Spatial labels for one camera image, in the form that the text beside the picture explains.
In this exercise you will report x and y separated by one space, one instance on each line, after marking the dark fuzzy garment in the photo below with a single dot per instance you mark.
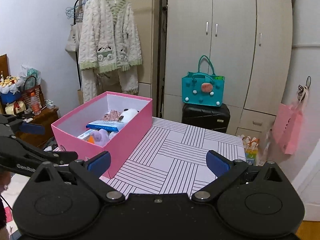
3 217

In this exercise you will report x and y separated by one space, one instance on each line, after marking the canvas tote bag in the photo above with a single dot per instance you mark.
72 40

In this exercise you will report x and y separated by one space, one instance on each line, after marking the person's left hand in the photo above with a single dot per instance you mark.
5 182

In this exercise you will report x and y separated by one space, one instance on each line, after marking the brown wooden board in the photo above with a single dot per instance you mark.
4 65

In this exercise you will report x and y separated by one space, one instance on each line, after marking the white plastic bag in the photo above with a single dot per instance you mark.
31 73

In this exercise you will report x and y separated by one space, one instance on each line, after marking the panda plush toy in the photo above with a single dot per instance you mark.
128 115

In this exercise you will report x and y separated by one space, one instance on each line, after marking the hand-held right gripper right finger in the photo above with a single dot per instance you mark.
218 163

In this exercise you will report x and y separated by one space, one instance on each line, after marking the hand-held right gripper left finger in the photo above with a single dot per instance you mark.
100 163

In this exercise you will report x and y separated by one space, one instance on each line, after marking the small white packets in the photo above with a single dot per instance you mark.
51 104

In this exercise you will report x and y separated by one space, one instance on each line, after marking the cream fleece pajama pants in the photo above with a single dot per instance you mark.
125 82

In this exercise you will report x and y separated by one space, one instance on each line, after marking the cream gift with red ribbon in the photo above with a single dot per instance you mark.
12 108

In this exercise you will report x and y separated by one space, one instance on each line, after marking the pink paper bag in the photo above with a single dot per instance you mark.
287 130

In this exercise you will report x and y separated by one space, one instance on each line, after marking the plaid basket bag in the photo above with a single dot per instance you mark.
27 95

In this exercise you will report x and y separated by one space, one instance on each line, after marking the blue flower bouquet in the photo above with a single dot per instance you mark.
10 95

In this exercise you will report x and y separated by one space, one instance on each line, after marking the wall hook with clips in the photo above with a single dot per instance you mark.
301 91

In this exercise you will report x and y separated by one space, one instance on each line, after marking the pink floral scrunchie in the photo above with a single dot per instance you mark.
112 116

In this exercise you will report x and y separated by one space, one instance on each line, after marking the purple plush toy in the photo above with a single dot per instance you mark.
101 138

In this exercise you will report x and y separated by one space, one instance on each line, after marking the wooden side cabinet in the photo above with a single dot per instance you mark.
47 122

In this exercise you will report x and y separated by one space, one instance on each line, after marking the black suitcase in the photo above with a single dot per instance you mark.
205 117

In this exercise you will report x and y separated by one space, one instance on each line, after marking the colourful paper gift bag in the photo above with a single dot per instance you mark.
251 155

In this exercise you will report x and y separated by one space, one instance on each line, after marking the brown paper bag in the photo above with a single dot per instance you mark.
80 96

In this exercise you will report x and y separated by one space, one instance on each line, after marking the white door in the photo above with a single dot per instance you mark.
312 180

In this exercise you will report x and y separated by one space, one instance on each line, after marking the black clothes rack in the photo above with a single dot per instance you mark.
158 80

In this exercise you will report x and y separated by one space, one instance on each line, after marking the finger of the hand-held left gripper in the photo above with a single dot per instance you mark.
32 128
65 156

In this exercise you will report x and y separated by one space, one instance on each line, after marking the light blue clothes hanger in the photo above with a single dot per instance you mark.
68 13

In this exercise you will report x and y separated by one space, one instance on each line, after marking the beige three-door wardrobe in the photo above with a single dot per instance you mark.
237 55

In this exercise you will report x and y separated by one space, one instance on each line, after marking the white blue tube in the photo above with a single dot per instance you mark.
83 135

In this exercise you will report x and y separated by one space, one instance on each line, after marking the tall beige cabinet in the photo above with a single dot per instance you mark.
147 42

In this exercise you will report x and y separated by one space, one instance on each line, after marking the teal felt handbag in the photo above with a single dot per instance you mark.
197 97

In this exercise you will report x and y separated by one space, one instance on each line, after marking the striped tablecloth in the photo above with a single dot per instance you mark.
175 160

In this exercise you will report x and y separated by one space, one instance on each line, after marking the blue white wet wipes pack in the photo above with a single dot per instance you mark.
105 125

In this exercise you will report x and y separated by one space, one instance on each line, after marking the orange drink bottle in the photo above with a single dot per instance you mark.
35 106

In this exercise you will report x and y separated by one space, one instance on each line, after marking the clear plastic bag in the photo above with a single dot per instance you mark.
266 147

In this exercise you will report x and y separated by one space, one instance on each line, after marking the pink cardboard box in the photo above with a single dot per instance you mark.
130 140

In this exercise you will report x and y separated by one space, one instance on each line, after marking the orange ball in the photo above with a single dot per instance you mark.
91 140

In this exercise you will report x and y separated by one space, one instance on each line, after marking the cream fleece pajama jacket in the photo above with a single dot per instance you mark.
107 37

